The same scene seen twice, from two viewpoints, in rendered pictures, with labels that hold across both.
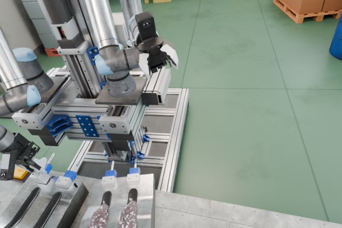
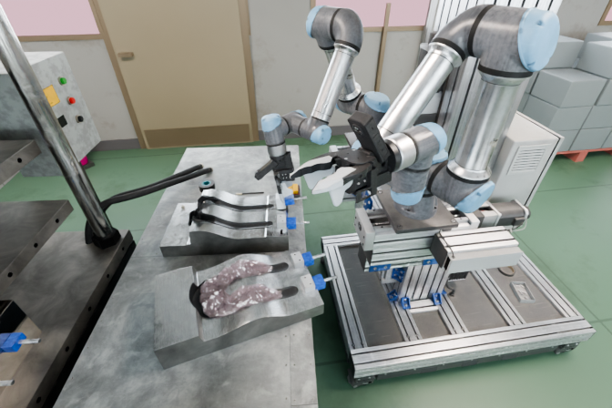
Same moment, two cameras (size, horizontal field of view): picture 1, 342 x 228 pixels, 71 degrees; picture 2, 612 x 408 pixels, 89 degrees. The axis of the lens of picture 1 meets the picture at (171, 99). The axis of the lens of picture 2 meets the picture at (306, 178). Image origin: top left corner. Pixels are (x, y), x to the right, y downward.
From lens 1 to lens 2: 51 cm
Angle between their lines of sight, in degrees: 52
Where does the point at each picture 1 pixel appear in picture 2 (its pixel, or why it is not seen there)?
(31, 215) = (247, 216)
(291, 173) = not seen: outside the picture
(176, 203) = (300, 351)
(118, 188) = (293, 273)
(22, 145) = (285, 165)
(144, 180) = (311, 296)
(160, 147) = (434, 326)
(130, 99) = (399, 221)
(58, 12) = not seen: hidden behind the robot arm
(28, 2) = not seen: hidden behind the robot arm
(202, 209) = (299, 392)
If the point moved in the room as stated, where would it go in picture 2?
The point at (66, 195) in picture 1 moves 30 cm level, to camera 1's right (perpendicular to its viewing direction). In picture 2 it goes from (270, 230) to (299, 291)
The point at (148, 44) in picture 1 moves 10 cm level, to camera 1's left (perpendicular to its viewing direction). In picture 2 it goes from (351, 154) to (327, 132)
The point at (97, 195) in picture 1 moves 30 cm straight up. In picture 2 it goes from (280, 257) to (276, 194)
